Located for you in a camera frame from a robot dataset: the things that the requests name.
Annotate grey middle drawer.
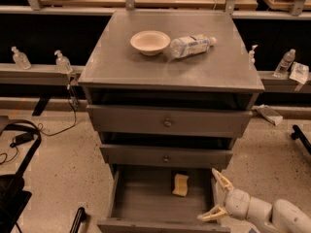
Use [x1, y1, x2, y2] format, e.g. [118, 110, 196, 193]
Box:
[100, 144, 233, 170]

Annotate black tube bottom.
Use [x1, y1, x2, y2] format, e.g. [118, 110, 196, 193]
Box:
[69, 207, 86, 233]

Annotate brass middle drawer knob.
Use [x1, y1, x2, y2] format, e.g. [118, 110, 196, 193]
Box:
[162, 155, 170, 163]

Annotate grey box on floor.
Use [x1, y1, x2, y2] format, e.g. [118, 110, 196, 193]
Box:
[255, 104, 283, 126]

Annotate grey three-drawer cabinet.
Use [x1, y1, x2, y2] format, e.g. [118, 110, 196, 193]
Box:
[78, 9, 266, 233]

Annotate black power adapter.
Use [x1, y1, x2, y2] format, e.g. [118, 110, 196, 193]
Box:
[10, 133, 34, 148]

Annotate grey top drawer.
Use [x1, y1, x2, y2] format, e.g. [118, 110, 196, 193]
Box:
[86, 105, 252, 138]

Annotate black cable on floor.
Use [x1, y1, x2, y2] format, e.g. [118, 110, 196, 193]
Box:
[37, 81, 80, 138]

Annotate white plastic packet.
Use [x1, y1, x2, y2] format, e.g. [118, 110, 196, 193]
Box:
[290, 62, 309, 84]

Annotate clear plastic water bottle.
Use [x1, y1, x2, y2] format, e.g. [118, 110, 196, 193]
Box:
[170, 34, 217, 58]

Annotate right sanitizer pump bottle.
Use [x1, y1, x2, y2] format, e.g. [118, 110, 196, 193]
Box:
[249, 45, 259, 64]

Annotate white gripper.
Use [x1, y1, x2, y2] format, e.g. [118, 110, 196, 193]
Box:
[197, 168, 251, 222]

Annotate black stand leg right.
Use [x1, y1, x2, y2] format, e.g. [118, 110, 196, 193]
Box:
[291, 125, 311, 154]

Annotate white paper bowl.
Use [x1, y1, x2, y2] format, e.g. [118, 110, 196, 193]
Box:
[130, 30, 170, 56]

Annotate brass top drawer knob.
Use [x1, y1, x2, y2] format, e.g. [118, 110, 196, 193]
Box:
[163, 118, 172, 127]

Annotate brass drawer knob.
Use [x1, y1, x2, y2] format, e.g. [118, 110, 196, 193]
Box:
[163, 118, 172, 127]
[162, 155, 170, 163]

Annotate black chair left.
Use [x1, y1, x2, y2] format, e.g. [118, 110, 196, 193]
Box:
[0, 116, 42, 233]

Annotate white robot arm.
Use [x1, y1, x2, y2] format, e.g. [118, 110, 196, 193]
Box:
[197, 169, 311, 233]

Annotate yellow sponge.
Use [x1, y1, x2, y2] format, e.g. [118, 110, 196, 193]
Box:
[172, 174, 189, 197]

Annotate sanitizer pump bottle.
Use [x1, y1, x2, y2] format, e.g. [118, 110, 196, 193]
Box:
[249, 45, 259, 64]
[54, 50, 73, 74]

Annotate grey open bottom drawer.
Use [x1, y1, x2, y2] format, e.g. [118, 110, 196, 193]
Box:
[98, 166, 230, 233]

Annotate far left sanitizer bottle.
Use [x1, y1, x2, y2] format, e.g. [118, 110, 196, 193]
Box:
[11, 47, 31, 70]

